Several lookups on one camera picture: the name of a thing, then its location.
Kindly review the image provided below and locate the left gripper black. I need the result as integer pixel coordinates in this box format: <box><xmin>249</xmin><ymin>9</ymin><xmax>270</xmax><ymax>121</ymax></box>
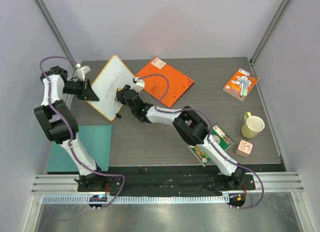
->
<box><xmin>63</xmin><ymin>79</ymin><xmax>101</xmax><ymax>102</ymax></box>

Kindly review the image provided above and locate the yellow-framed whiteboard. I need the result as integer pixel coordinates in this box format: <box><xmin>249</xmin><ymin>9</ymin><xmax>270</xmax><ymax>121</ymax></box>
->
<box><xmin>87</xmin><ymin>55</ymin><xmax>134</xmax><ymax>121</ymax></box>

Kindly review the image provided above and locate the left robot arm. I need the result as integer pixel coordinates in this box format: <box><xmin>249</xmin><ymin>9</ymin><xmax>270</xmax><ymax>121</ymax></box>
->
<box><xmin>34</xmin><ymin>66</ymin><xmax>107</xmax><ymax>191</ymax></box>

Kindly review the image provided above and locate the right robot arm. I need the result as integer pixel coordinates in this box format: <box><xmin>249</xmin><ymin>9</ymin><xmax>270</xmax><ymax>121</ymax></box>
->
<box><xmin>115</xmin><ymin>85</ymin><xmax>246</xmax><ymax>189</ymax></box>

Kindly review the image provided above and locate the orange notebook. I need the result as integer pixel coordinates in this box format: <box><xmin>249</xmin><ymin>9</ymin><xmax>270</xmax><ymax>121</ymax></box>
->
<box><xmin>135</xmin><ymin>57</ymin><xmax>195</xmax><ymax>108</ymax></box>

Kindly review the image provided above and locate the teal mat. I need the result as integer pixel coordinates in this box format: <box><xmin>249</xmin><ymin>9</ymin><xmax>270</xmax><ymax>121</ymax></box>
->
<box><xmin>46</xmin><ymin>125</ymin><xmax>112</xmax><ymax>172</ymax></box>

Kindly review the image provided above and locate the orange comic book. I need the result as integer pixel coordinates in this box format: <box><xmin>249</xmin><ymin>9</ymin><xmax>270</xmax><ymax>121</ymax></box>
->
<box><xmin>222</xmin><ymin>68</ymin><xmax>259</xmax><ymax>101</ymax></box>

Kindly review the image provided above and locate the green book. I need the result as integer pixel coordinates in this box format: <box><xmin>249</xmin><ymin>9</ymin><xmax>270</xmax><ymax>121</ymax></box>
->
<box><xmin>187</xmin><ymin>125</ymin><xmax>235</xmax><ymax>167</ymax></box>

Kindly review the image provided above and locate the marker pen on book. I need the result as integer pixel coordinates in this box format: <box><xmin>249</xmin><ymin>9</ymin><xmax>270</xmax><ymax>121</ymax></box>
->
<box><xmin>240</xmin><ymin>79</ymin><xmax>250</xmax><ymax>98</ymax></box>

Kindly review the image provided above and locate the yellow-green mug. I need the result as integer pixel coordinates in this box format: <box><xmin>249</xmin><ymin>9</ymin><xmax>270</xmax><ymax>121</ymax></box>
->
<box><xmin>240</xmin><ymin>112</ymin><xmax>265</xmax><ymax>139</ymax></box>

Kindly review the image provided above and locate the pink cube box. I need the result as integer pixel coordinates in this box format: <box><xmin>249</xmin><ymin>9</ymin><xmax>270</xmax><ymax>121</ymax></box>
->
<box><xmin>235</xmin><ymin>140</ymin><xmax>253</xmax><ymax>158</ymax></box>

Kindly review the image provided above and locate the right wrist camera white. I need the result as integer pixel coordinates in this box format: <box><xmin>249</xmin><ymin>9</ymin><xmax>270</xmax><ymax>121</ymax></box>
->
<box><xmin>130</xmin><ymin>77</ymin><xmax>145</xmax><ymax>93</ymax></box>

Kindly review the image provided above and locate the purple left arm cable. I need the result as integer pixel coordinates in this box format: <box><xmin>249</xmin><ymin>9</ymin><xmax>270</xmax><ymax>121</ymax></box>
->
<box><xmin>39</xmin><ymin>56</ymin><xmax>125</xmax><ymax>209</ymax></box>

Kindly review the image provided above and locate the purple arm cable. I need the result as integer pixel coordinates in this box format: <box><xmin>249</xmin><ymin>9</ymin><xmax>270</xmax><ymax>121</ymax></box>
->
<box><xmin>39</xmin><ymin>56</ymin><xmax>125</xmax><ymax>209</ymax></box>
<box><xmin>136</xmin><ymin>75</ymin><xmax>265</xmax><ymax>210</ymax></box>

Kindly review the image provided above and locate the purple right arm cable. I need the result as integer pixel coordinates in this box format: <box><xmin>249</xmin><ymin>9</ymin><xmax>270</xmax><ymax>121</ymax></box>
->
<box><xmin>136</xmin><ymin>75</ymin><xmax>265</xmax><ymax>210</ymax></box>

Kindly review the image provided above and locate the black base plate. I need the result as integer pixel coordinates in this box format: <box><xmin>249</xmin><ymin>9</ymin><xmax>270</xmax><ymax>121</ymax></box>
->
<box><xmin>76</xmin><ymin>166</ymin><xmax>256</xmax><ymax>192</ymax></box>

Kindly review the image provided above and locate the aluminium rail front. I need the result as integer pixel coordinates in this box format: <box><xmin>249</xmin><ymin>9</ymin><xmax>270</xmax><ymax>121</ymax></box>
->
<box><xmin>31</xmin><ymin>172</ymin><xmax>304</xmax><ymax>207</ymax></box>

